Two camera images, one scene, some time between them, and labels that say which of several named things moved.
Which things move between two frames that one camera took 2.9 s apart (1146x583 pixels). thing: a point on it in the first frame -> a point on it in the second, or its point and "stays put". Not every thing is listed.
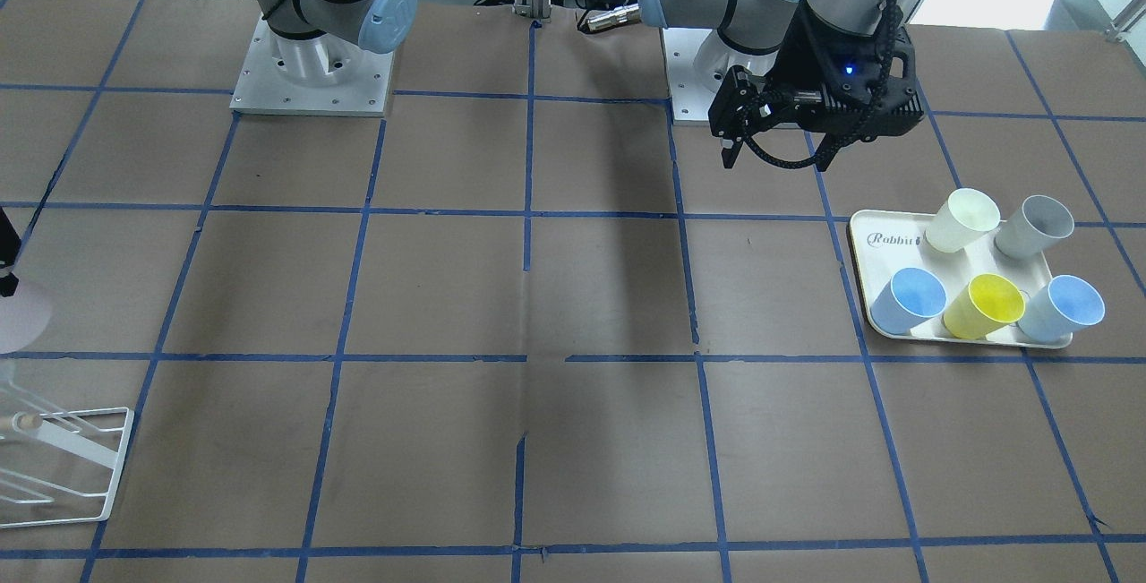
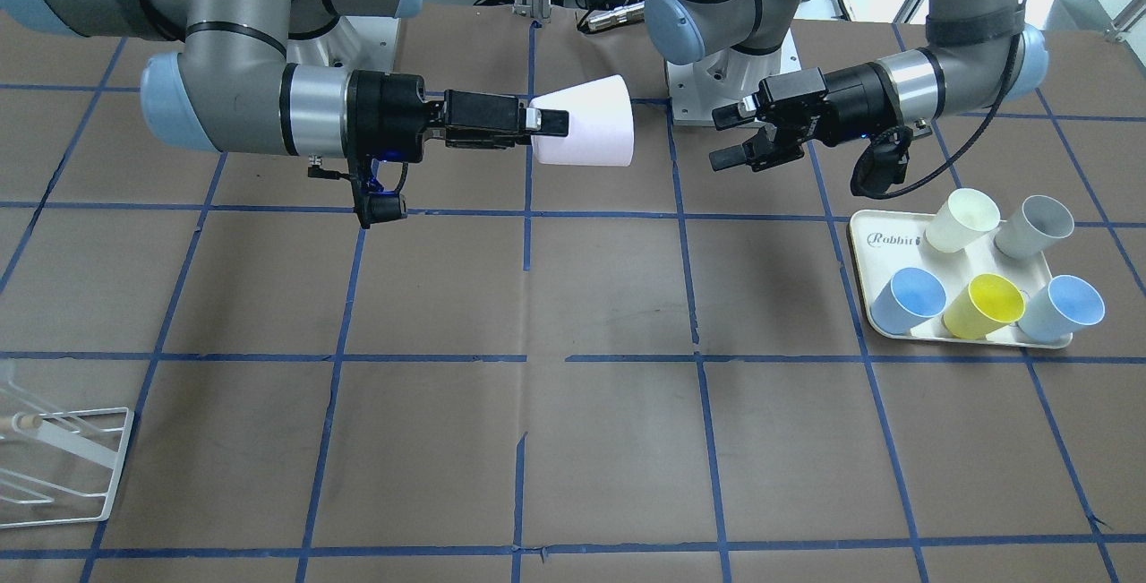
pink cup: (24, 316) -> (601, 124)
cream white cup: (961, 215) stays put
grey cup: (1037, 224) stays put
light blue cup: (1066, 306) stays put
